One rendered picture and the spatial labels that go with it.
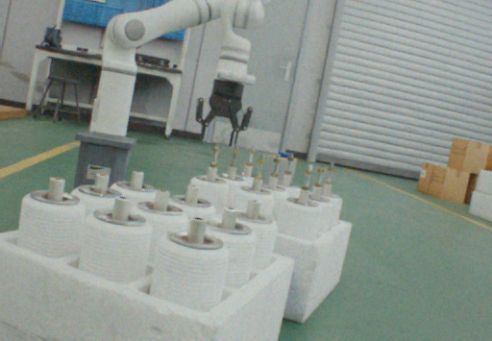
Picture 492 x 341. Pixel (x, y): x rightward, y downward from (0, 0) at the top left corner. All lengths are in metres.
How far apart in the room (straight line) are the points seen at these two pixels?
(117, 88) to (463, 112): 6.25
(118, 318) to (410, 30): 6.49
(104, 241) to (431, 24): 6.59
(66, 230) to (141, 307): 0.19
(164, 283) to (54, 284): 0.16
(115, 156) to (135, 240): 0.66
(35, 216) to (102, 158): 0.60
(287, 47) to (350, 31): 0.83
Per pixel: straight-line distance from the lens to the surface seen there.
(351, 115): 6.57
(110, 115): 1.35
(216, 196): 1.23
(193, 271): 0.64
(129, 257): 0.70
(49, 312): 0.74
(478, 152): 5.05
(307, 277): 1.13
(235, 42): 1.23
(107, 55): 1.39
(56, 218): 0.76
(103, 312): 0.68
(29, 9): 6.69
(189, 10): 1.42
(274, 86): 6.39
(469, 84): 7.30
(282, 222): 1.17
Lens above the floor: 0.43
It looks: 5 degrees down
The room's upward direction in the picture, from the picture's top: 11 degrees clockwise
